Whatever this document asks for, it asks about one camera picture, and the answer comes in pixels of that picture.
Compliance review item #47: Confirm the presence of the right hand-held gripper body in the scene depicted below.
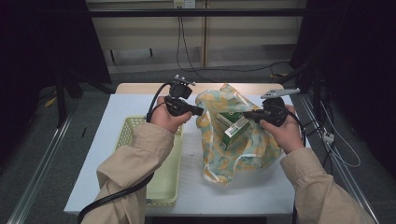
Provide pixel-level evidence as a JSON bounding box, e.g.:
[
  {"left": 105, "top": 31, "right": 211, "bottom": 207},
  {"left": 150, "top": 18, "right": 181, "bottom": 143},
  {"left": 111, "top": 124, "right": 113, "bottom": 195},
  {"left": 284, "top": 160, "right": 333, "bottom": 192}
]
[{"left": 260, "top": 88, "right": 302, "bottom": 127}]

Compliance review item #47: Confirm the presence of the dark curtain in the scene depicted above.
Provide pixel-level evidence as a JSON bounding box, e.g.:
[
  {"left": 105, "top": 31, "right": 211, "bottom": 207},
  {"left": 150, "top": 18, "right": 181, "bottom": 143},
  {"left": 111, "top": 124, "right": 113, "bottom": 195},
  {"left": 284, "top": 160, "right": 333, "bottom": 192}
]
[
  {"left": 0, "top": 0, "right": 112, "bottom": 94},
  {"left": 290, "top": 0, "right": 396, "bottom": 169}
]

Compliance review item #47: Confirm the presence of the person's left hand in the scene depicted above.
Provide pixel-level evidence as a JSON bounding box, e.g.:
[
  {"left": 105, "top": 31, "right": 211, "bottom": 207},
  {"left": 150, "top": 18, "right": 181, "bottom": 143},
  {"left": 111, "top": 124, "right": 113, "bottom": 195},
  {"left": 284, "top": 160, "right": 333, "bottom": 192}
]
[{"left": 149, "top": 96, "right": 192, "bottom": 135}]

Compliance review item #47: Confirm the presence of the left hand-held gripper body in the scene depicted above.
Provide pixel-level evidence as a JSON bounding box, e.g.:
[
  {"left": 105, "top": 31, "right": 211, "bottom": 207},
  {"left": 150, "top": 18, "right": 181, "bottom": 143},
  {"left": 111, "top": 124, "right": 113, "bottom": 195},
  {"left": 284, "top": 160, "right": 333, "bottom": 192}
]
[{"left": 163, "top": 74, "right": 197, "bottom": 118}]

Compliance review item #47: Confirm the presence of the white power strip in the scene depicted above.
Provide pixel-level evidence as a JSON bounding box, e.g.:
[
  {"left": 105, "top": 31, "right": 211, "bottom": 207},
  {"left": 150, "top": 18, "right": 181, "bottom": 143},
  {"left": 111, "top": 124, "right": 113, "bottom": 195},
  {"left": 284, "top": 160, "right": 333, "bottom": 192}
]
[{"left": 322, "top": 131, "right": 336, "bottom": 145}]

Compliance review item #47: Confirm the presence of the person's right hand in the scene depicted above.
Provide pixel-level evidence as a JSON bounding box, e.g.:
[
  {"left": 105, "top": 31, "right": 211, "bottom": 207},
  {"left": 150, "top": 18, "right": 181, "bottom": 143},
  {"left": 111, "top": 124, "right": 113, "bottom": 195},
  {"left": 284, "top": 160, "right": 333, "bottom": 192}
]
[{"left": 259, "top": 105, "right": 304, "bottom": 155}]

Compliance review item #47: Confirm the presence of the white box with green top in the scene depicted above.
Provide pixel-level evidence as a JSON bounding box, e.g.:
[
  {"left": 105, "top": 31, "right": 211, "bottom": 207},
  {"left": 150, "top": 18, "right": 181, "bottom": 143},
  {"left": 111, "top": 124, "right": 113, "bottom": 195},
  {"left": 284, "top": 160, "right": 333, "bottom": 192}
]
[{"left": 216, "top": 111, "right": 247, "bottom": 129}]

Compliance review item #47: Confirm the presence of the white wall socket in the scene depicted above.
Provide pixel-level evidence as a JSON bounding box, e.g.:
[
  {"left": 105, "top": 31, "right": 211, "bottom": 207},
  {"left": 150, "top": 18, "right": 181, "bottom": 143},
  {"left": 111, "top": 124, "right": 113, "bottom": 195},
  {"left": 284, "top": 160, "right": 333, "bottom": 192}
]
[{"left": 173, "top": 0, "right": 196, "bottom": 9}]

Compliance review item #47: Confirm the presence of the white floor cable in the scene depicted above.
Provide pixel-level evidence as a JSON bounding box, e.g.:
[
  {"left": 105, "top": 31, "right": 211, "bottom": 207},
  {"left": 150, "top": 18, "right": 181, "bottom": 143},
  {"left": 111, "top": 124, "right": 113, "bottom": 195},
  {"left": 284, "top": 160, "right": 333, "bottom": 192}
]
[{"left": 319, "top": 102, "right": 362, "bottom": 169}]

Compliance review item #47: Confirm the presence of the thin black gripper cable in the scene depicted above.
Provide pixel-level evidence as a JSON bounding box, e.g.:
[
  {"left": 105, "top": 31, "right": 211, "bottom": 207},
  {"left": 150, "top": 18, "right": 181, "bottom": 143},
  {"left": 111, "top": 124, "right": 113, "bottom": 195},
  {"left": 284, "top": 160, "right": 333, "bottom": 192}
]
[{"left": 286, "top": 109, "right": 308, "bottom": 147}]

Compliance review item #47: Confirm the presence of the tall green and white box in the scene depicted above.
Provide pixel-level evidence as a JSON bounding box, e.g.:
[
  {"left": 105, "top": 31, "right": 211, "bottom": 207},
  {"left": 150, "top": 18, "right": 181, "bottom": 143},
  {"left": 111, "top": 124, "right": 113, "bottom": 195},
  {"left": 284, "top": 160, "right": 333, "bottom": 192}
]
[{"left": 219, "top": 119, "right": 251, "bottom": 151}]

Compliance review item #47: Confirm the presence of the fruit-print fabric bag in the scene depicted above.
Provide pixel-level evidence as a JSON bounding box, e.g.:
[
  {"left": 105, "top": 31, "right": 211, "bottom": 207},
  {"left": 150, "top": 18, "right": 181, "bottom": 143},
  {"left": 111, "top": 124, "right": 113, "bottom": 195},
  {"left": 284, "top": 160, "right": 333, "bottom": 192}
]
[{"left": 195, "top": 83, "right": 285, "bottom": 185}]

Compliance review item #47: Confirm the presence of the black metal stand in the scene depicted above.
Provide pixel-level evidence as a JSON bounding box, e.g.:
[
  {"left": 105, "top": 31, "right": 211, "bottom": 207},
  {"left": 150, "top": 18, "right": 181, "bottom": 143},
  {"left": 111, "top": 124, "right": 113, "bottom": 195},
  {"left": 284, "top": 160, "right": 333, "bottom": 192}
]
[
  {"left": 55, "top": 69, "right": 84, "bottom": 129},
  {"left": 276, "top": 59, "right": 332, "bottom": 132}
]

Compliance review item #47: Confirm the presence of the black wall cable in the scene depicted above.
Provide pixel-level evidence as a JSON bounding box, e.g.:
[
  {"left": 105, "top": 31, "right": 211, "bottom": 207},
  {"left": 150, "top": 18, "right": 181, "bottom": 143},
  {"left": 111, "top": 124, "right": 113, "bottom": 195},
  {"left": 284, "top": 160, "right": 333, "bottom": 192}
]
[
  {"left": 176, "top": 8, "right": 293, "bottom": 73},
  {"left": 180, "top": 8, "right": 219, "bottom": 84}
]

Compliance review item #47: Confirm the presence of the pale green perforated plastic basket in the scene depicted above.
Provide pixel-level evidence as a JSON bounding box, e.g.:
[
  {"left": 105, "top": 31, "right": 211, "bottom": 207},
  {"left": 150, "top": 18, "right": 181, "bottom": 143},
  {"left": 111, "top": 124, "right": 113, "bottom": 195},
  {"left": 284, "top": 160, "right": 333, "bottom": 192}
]
[{"left": 114, "top": 116, "right": 185, "bottom": 208}]

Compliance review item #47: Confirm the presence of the black horizontal wall rail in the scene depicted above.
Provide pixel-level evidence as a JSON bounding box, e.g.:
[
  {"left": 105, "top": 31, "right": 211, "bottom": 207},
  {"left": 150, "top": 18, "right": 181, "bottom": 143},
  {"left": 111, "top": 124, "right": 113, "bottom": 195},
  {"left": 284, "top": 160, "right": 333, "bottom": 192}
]
[{"left": 88, "top": 8, "right": 307, "bottom": 19}]

